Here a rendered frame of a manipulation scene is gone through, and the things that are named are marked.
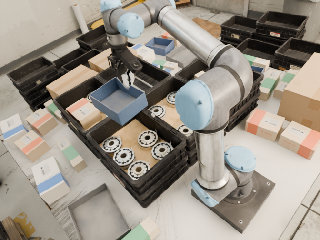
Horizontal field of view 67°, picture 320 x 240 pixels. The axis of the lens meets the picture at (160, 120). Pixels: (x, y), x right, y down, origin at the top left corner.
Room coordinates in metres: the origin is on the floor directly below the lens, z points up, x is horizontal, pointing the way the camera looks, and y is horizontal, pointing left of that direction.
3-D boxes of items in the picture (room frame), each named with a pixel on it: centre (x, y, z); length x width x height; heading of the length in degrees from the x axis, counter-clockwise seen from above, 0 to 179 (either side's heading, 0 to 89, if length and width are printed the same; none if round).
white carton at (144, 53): (1.79, 0.04, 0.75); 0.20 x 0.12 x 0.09; 36
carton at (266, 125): (0.82, -0.54, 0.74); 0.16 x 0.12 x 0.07; 45
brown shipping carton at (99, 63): (1.66, 0.25, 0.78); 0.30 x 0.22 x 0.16; 127
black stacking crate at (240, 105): (1.08, -0.36, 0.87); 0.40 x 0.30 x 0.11; 34
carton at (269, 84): (1.14, -0.72, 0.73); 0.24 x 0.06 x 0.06; 136
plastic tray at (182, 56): (1.69, -0.31, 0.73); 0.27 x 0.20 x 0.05; 123
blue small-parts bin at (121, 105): (0.82, 0.16, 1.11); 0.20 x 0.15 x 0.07; 38
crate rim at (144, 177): (0.75, 0.14, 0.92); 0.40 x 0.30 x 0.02; 34
